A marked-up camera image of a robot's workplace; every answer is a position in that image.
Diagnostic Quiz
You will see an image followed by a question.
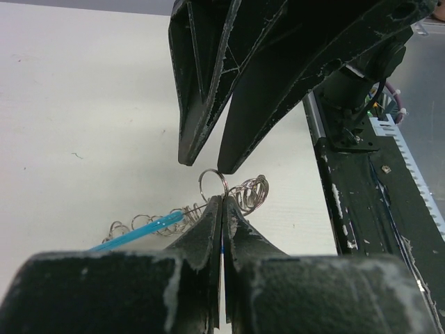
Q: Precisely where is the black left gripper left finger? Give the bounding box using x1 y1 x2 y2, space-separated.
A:
1 196 222 333

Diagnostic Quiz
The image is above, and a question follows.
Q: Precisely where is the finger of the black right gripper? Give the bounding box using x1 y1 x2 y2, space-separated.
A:
218 1 437 174
168 1 289 166

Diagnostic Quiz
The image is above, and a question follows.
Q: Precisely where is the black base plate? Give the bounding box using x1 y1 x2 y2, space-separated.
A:
314 119 444 333

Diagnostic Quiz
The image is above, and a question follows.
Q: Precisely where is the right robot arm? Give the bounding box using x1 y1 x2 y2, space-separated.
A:
168 0 437 174

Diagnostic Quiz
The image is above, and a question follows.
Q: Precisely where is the white cable duct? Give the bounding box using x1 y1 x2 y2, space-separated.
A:
369 116 444 239

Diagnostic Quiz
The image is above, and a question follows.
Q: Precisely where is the aluminium frame rail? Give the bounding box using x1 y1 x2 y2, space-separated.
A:
302 93 325 145

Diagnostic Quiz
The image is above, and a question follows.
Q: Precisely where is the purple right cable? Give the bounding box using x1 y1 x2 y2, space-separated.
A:
384 81 410 125

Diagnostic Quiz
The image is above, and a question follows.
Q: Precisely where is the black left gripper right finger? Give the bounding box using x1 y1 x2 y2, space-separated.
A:
222 198 437 333

